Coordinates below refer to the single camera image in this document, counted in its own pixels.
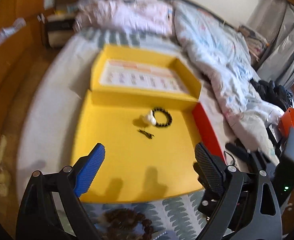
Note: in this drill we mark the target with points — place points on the wooden wardrobe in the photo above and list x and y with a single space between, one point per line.
11 67

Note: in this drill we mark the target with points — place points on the light blue printed duvet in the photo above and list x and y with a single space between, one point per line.
212 42

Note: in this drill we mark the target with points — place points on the white crumpled plastic bag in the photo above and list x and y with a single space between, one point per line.
9 31

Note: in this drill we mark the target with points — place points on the grey curtain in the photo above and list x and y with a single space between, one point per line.
282 42

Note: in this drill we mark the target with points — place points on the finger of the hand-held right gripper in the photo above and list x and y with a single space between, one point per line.
259 160
208 205

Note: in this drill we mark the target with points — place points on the white garlic shaped pendant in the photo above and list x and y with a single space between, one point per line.
149 119

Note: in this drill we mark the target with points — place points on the yellow cardboard box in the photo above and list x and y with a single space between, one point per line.
127 160

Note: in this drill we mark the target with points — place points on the white pink quilt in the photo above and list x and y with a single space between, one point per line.
127 17

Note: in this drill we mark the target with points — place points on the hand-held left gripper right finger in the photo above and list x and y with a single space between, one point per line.
209 170

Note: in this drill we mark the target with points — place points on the patterned pillow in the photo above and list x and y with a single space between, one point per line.
254 40

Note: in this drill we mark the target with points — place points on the dark nightstand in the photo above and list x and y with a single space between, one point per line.
59 27

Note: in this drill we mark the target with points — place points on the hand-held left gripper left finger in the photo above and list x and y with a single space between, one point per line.
90 170

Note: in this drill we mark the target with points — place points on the black metal clip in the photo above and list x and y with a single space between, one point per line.
147 135

